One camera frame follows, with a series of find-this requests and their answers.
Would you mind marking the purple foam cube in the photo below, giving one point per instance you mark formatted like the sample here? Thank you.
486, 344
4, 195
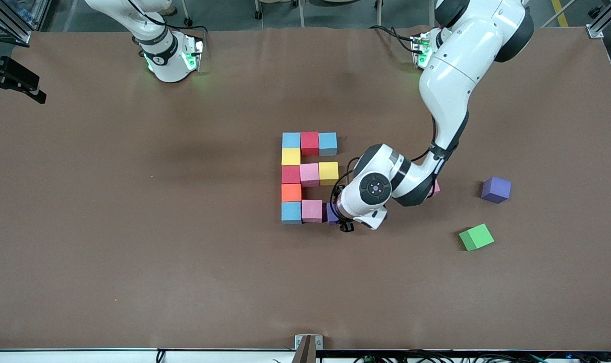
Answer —
331, 214
496, 189

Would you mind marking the pink foam cube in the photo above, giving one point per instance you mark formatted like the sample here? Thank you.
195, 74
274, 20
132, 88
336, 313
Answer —
312, 210
309, 175
436, 188

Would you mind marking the yellow foam cube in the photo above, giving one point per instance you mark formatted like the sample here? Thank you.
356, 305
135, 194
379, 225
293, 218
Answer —
291, 156
328, 173

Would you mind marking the blue foam cube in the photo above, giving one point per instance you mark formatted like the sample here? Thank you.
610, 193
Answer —
291, 212
328, 144
291, 140

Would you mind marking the orange foam cube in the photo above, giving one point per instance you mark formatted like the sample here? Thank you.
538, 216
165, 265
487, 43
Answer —
291, 192

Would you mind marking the red foam cube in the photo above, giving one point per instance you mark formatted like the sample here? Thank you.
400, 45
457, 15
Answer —
290, 174
309, 143

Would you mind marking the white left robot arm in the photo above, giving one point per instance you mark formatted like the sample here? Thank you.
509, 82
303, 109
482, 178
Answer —
461, 50

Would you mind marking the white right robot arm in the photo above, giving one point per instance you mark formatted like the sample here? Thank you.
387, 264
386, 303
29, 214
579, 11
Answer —
166, 60

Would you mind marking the green foam cube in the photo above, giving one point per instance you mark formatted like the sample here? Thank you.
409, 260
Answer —
476, 237

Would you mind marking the brown shoe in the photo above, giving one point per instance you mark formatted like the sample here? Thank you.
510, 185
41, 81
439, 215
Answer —
170, 10

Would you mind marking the brown table mat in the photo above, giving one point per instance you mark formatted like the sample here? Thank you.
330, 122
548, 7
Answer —
108, 282

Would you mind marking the white cart leg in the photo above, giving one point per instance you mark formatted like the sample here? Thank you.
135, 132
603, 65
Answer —
301, 14
430, 12
379, 14

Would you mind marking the aluminium frame post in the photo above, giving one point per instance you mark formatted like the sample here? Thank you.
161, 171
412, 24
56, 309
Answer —
40, 12
600, 25
12, 27

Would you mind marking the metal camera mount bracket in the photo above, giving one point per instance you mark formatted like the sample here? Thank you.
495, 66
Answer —
305, 348

